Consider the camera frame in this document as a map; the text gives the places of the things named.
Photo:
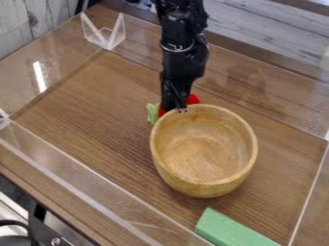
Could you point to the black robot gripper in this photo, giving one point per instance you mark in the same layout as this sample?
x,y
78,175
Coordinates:
x,y
185,47

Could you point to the red plush strawberry toy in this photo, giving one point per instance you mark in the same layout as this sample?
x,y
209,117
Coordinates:
x,y
155,111

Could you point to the wooden bowl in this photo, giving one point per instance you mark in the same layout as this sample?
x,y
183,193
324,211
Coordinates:
x,y
203,150

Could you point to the green rectangular block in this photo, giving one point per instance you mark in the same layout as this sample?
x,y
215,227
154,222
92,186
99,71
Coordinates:
x,y
225,232

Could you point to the clear acrylic corner bracket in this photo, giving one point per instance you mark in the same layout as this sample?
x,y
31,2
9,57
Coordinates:
x,y
106,38

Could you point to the clear acrylic tray wall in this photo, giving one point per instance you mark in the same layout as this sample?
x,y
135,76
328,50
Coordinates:
x,y
110,216

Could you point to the black table leg bracket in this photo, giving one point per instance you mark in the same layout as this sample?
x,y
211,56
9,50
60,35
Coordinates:
x,y
44,235

